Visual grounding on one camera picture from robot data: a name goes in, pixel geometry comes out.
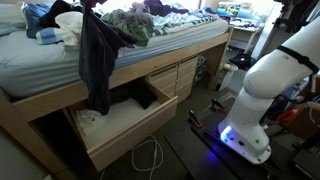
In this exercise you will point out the light wood bed frame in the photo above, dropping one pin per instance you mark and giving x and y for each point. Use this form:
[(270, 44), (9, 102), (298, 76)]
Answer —
[(16, 117)]

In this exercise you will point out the red handled clamp right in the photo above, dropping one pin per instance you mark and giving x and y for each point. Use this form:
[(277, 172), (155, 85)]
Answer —
[(219, 105)]

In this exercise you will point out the light wood drawer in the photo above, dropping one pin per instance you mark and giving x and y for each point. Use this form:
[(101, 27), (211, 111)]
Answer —
[(109, 150)]

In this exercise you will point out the red handled clamp left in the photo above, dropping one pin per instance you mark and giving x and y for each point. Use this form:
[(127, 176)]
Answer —
[(196, 122)]

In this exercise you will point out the white crumpled garment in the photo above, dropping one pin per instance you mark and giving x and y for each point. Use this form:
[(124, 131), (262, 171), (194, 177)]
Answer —
[(70, 23)]

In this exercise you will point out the blue plaid cloth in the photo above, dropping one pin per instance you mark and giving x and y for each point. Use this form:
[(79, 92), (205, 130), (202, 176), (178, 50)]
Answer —
[(49, 35)]

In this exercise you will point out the black t-shirt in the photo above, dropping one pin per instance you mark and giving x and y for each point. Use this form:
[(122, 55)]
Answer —
[(99, 48)]

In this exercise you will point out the red handled clamp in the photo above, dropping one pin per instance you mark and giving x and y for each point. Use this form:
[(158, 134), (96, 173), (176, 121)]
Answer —
[(219, 105), (196, 122)]

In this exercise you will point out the blue sheeted mattress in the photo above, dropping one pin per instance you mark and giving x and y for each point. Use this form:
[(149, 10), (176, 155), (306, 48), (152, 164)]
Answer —
[(28, 68)]

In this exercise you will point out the red object on floor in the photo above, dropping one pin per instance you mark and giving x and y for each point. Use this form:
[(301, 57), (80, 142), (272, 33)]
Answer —
[(287, 117)]

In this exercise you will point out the white desk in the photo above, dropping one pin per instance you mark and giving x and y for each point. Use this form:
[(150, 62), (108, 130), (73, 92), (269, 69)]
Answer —
[(244, 34)]

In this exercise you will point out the white clothes in drawer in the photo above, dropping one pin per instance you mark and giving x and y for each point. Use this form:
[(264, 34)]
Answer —
[(98, 128)]

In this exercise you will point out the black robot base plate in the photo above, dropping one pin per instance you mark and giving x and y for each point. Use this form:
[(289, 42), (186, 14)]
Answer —
[(287, 161)]

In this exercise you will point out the small wooden drawer chest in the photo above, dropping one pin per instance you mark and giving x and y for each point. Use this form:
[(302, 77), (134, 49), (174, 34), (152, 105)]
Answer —
[(176, 79)]

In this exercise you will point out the black clothes in drawer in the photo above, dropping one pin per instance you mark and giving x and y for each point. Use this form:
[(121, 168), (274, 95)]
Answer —
[(136, 90)]

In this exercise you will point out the dark maroon garment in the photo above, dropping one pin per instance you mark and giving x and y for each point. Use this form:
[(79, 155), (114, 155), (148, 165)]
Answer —
[(58, 7)]

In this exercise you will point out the green crumpled garment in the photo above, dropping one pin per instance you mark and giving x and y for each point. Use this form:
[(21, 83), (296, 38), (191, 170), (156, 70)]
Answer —
[(136, 24)]

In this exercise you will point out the dark blue pillow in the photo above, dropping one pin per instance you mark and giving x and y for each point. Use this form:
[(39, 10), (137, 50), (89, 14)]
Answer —
[(32, 13)]

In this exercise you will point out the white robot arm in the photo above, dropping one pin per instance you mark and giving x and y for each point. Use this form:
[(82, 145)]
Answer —
[(290, 62)]

